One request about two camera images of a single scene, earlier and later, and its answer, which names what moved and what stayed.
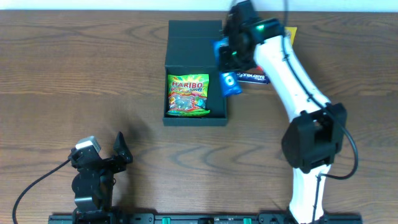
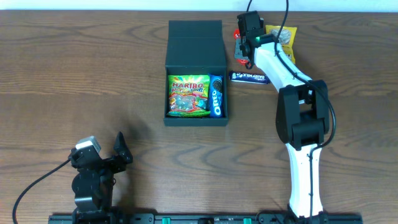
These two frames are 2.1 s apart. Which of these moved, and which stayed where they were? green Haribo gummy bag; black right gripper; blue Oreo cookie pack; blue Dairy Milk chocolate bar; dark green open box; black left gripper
Moved: black right gripper; blue Oreo cookie pack
Stayed: blue Dairy Milk chocolate bar; green Haribo gummy bag; black left gripper; dark green open box
